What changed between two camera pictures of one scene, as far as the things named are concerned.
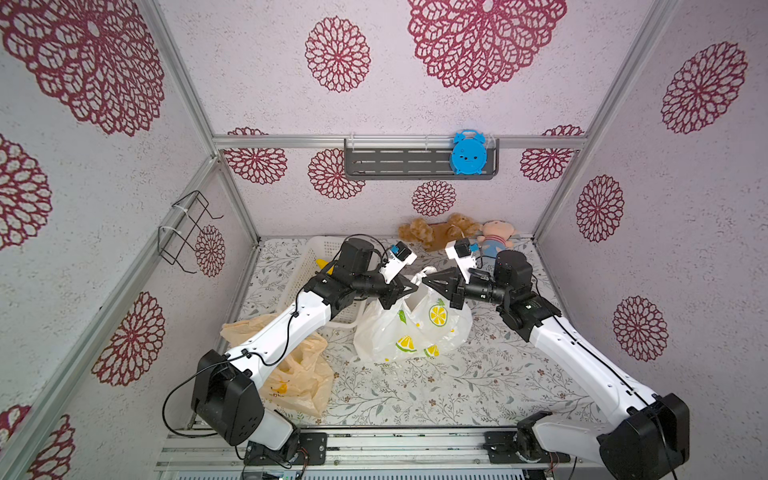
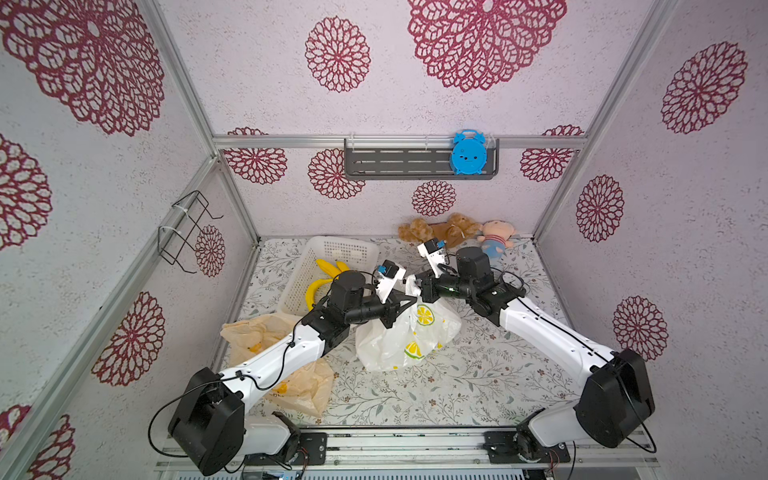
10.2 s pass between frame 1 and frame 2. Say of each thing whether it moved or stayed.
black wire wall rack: stayed
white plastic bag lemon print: moved
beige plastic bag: stayed
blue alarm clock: stayed
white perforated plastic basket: stayed
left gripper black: moved
